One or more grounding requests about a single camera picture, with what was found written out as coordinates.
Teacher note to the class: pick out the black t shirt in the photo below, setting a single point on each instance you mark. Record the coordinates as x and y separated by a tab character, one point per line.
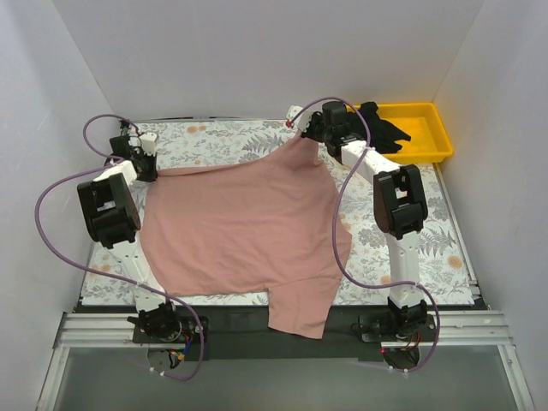
385	136

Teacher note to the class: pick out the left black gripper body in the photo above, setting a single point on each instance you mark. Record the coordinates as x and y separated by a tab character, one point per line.
146	169

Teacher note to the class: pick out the yellow plastic bin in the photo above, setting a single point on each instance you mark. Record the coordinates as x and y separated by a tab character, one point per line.
430	143

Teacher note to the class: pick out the floral table mat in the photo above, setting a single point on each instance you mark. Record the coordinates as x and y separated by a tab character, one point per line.
443	269

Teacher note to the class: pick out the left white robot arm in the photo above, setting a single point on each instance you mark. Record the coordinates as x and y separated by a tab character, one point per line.
113	220

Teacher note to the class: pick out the pink t shirt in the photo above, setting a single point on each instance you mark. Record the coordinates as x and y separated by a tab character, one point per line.
266	225

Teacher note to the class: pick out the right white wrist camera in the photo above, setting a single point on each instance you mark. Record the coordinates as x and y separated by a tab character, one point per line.
299	118

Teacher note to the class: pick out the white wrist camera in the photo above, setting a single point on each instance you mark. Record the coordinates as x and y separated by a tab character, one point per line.
299	118
148	143

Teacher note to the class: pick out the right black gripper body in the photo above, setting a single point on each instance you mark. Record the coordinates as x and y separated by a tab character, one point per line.
312	129

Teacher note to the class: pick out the aluminium frame rail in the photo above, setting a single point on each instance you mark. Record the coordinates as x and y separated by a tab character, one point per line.
97	366

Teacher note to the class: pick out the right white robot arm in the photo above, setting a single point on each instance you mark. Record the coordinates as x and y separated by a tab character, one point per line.
399	202

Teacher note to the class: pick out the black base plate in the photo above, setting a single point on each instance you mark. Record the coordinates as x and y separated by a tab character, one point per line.
241	333

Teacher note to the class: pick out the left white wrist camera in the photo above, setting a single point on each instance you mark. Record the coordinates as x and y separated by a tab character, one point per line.
148	143

